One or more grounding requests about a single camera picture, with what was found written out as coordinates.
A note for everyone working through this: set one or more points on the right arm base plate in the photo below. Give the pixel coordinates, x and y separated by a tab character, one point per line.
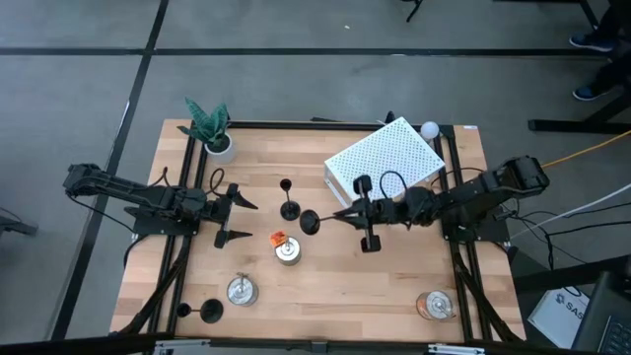
485	232

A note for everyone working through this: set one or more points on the person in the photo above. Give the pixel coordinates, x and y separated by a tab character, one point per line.
616	20

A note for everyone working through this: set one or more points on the black chair base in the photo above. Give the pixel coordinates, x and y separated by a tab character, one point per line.
17	227

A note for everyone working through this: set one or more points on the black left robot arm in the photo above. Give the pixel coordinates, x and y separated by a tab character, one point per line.
123	190

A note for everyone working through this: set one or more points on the bare silver tin can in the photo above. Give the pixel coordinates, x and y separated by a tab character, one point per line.
242	292

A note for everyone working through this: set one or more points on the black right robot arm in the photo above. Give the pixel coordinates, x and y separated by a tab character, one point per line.
468	194

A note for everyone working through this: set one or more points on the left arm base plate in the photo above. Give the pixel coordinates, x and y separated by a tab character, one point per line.
162	224

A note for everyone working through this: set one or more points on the white printed box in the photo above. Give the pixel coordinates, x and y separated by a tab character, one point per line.
557	315

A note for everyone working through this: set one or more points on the dark laptop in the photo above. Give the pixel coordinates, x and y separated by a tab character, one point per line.
606	315

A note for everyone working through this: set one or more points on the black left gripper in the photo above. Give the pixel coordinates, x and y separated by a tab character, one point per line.
217	208

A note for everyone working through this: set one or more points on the snake plant in white pot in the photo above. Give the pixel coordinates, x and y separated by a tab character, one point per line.
209	128

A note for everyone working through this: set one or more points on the white perforated metal shelf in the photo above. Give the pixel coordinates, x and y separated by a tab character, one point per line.
389	148

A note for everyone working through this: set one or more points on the tin can torn orange label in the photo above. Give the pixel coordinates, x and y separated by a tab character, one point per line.
288	251

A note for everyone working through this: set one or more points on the black candlestick holder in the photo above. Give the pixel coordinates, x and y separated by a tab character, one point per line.
211	310
309	222
290	211

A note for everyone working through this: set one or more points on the tin can orange heart label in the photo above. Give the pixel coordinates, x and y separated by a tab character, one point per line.
436	305

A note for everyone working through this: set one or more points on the black desk leg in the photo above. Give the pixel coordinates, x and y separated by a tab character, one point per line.
577	126

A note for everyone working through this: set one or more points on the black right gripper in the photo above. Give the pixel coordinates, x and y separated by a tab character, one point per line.
384	211

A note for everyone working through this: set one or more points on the person's blue shoe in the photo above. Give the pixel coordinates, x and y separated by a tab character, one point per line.
591	42
589	92

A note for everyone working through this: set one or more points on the white ball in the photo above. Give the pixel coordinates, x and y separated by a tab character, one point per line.
429	130

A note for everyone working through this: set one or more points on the silver metal bracket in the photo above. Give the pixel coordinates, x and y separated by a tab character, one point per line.
180	347
456	349

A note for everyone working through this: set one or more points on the black tripod leg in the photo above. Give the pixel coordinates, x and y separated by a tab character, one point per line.
414	10

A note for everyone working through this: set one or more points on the black desk edge bar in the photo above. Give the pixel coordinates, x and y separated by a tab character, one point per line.
567	278

